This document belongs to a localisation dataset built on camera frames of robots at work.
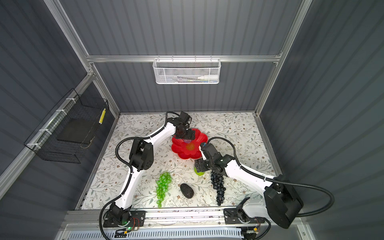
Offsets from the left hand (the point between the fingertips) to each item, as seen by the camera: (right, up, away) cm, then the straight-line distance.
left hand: (190, 136), depth 102 cm
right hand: (+8, -15, -17) cm, 24 cm away
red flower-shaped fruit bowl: (-7, -6, -1) cm, 10 cm away
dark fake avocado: (-1, -27, -25) cm, 37 cm away
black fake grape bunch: (+16, -23, -21) cm, 35 cm away
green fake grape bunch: (-14, -25, -22) cm, 36 cm away
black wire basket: (-61, +4, -29) cm, 67 cm away
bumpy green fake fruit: (+6, -20, -17) cm, 27 cm away
